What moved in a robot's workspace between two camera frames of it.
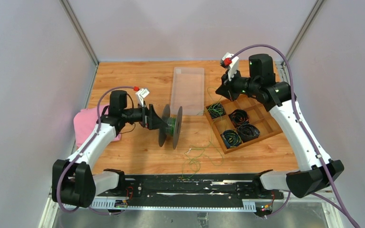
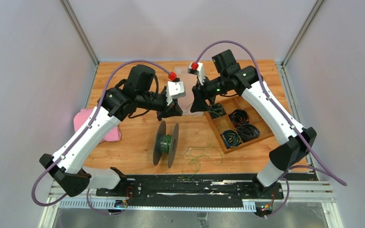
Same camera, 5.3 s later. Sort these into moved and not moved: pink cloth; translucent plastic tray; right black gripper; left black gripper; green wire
Moved: right black gripper; green wire; left black gripper
Not moved: translucent plastic tray; pink cloth
